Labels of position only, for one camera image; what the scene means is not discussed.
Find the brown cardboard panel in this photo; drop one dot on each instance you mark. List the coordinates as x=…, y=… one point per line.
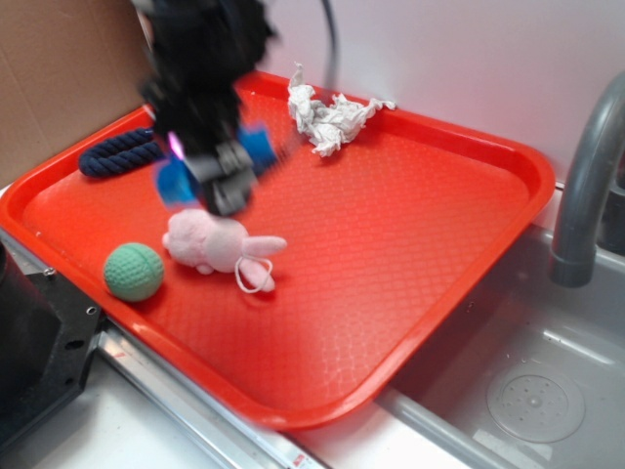
x=68, y=68

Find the red plastic tray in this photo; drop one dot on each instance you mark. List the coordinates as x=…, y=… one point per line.
x=385, y=237

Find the pink plush bunny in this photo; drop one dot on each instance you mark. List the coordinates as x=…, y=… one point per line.
x=210, y=244

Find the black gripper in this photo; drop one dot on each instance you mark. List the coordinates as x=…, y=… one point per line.
x=198, y=50

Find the blue sponge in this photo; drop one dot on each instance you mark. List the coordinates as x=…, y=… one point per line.
x=177, y=186

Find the green textured ball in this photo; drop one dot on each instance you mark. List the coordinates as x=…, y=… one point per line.
x=133, y=272

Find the grey sink basin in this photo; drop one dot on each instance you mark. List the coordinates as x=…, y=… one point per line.
x=524, y=373

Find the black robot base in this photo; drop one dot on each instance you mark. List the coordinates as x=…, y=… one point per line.
x=48, y=335

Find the grey faucet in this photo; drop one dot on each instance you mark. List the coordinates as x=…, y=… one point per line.
x=591, y=212

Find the crumpled white paper towel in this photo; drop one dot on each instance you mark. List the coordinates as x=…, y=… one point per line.
x=328, y=127

